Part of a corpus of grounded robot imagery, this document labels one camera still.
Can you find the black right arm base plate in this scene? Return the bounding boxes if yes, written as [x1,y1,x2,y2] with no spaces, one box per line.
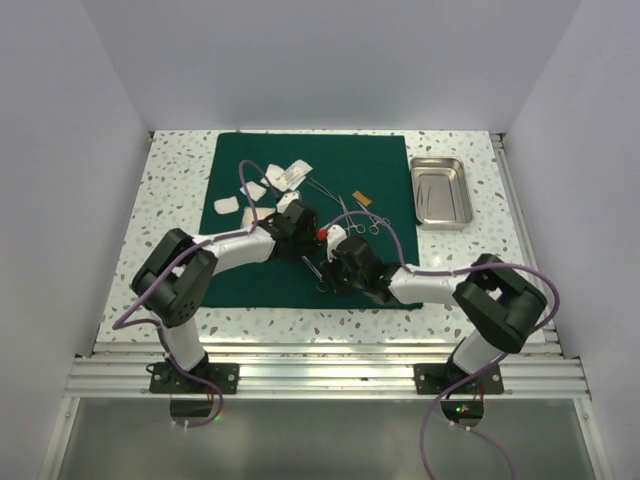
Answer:
[413,363,505,395]

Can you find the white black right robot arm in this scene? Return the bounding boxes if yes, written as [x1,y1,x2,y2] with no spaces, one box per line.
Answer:
[318,230,548,393]

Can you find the steel surgical scissors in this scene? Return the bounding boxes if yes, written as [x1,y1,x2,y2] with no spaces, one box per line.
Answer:
[301,256,329,293]

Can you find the curved tip steel tweezers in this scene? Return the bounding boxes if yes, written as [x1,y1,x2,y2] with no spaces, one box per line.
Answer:
[422,183,437,216]

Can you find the white gauze pad middle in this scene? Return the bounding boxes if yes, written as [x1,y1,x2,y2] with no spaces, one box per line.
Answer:
[240,181,266,202]

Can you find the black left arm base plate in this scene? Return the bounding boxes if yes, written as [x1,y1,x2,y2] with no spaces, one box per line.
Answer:
[146,361,240,395]

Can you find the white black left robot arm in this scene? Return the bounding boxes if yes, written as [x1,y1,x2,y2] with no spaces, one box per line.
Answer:
[130,199,318,393]

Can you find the aluminium extrusion frame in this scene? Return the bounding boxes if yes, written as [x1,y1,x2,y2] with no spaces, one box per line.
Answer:
[41,130,609,479]

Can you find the white gauze pad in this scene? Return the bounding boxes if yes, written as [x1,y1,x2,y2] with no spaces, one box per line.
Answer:
[214,196,240,215]
[261,164,284,186]
[240,181,266,202]

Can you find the beige packaged dressing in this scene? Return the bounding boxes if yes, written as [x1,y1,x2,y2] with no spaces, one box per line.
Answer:
[240,207,276,231]

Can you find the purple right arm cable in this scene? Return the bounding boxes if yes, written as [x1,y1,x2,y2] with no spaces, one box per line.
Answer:
[325,212,561,480]

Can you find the steel straight tweezers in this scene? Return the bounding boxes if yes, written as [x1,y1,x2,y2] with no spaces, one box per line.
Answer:
[306,178,336,201]

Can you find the orange adhesive bandage strip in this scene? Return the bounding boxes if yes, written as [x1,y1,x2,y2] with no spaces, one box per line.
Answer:
[352,191,372,207]

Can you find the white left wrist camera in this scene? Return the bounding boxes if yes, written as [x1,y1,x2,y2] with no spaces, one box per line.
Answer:
[276,191,301,213]

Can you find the green surgical drape cloth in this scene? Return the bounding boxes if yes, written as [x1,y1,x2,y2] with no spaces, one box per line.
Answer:
[199,133,419,310]

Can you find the stainless steel tray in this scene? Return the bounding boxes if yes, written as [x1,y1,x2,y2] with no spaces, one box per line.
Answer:
[409,157,474,231]

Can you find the white gauze pad left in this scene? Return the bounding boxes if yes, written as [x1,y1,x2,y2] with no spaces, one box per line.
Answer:
[214,196,240,215]

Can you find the white printed sterile packet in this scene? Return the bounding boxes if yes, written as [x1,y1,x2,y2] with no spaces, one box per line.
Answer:
[277,159,313,192]

